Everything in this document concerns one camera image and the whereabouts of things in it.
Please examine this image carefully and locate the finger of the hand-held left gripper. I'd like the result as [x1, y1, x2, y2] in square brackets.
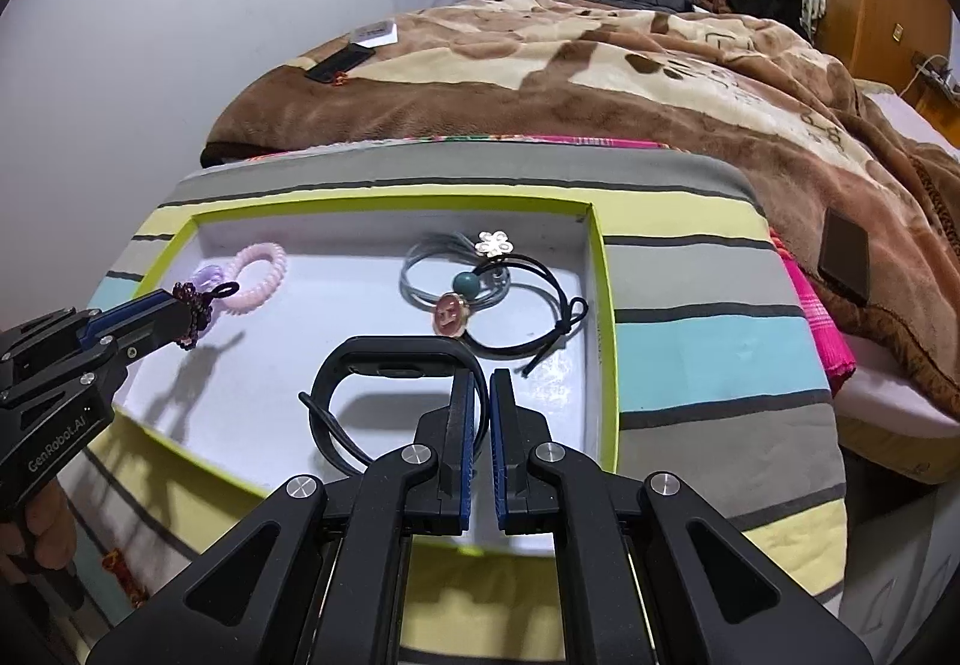
[13, 290, 182, 357]
[43, 299, 200, 405]

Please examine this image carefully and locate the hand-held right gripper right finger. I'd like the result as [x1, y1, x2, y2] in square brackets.
[489, 369, 875, 665]

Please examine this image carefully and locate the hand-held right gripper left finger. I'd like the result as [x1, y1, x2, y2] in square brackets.
[86, 369, 485, 665]

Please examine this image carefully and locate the dark red beaded bracelet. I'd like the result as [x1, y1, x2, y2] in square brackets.
[171, 281, 241, 351]

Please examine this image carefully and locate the pink spiral hair tie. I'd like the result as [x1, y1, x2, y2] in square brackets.
[217, 243, 290, 317]

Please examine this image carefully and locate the black smart band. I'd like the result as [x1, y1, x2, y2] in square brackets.
[298, 335, 481, 479]

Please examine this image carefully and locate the shallow green cardboard box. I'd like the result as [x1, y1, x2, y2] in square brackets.
[112, 196, 620, 557]

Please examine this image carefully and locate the black hair tie with bow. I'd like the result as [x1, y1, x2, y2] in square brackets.
[433, 252, 590, 377]

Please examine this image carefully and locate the grey hair tie with bead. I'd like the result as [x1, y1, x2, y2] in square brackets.
[401, 230, 518, 310]

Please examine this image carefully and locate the person's left hand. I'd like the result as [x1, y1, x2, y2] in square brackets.
[0, 471, 80, 589]

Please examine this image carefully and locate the black phone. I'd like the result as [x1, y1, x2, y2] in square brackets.
[306, 46, 376, 85]

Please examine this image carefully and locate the brown patterned blanket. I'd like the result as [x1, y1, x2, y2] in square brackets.
[201, 0, 960, 426]

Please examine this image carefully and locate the dark brown flat case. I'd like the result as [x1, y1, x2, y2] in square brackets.
[817, 211, 871, 306]

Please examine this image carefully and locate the black clothing pile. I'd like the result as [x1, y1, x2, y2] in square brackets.
[724, 0, 807, 29]

